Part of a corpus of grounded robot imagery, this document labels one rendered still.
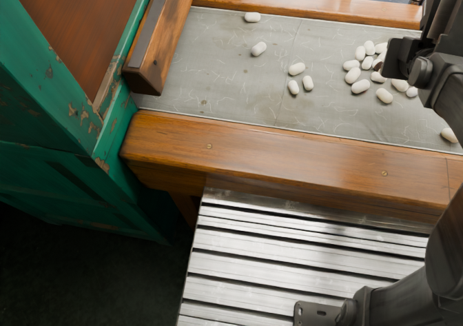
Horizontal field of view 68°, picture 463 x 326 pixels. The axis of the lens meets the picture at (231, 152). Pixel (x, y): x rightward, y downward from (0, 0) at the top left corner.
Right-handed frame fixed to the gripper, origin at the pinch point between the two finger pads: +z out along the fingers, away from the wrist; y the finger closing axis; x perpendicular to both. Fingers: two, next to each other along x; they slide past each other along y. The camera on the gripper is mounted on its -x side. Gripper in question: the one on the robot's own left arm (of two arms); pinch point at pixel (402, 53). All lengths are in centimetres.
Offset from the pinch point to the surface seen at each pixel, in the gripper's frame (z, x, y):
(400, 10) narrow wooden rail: 16.3, -7.4, -2.1
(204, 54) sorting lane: 4.9, 5.5, 39.3
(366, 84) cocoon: 0.4, 6.6, 4.8
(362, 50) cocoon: 7.1, 1.0, 5.9
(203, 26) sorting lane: 11.1, 0.2, 41.3
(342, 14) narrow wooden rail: 14.3, -5.3, 10.5
